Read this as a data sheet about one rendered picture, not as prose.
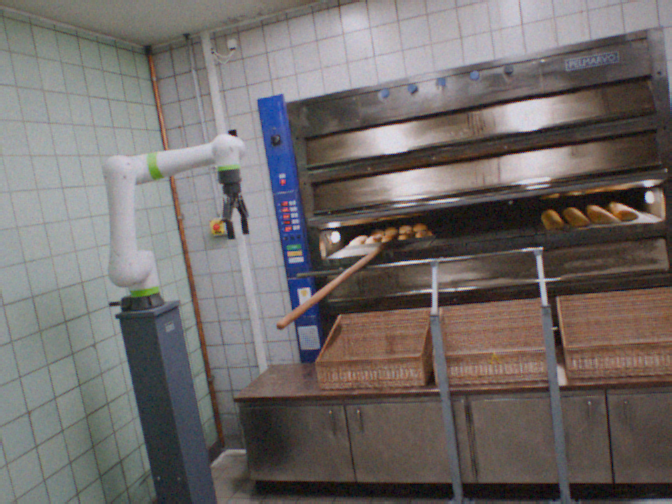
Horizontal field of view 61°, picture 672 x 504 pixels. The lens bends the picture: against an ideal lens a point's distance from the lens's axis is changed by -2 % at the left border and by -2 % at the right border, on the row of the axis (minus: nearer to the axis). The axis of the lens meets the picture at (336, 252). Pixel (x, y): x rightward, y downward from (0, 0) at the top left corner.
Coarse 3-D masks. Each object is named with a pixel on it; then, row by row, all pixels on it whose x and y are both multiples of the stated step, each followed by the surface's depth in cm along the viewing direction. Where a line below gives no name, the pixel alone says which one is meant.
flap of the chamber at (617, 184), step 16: (656, 176) 263; (528, 192) 281; (544, 192) 278; (560, 192) 277; (576, 192) 282; (592, 192) 287; (416, 208) 298; (432, 208) 296; (448, 208) 298; (464, 208) 304; (320, 224) 316; (336, 224) 322; (352, 224) 328
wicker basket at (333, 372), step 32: (352, 320) 330; (384, 320) 324; (416, 320) 318; (320, 352) 299; (352, 352) 328; (384, 352) 322; (416, 352) 316; (320, 384) 292; (352, 384) 287; (384, 384) 282; (416, 384) 276
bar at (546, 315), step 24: (384, 264) 285; (408, 264) 281; (432, 264) 276; (432, 288) 269; (432, 312) 261; (432, 336) 260; (552, 336) 244; (552, 360) 246; (552, 384) 247; (552, 408) 249; (456, 456) 265; (456, 480) 267
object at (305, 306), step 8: (384, 248) 338; (368, 256) 300; (360, 264) 281; (344, 272) 259; (352, 272) 266; (336, 280) 244; (328, 288) 231; (312, 296) 216; (320, 296) 220; (304, 304) 205; (312, 304) 211; (296, 312) 196; (304, 312) 202; (280, 320) 185; (288, 320) 188; (280, 328) 184
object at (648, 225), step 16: (624, 224) 286; (640, 224) 281; (656, 224) 279; (480, 240) 309; (496, 240) 303; (512, 240) 301; (528, 240) 298; (544, 240) 296; (560, 240) 294; (352, 256) 329; (384, 256) 322; (400, 256) 320
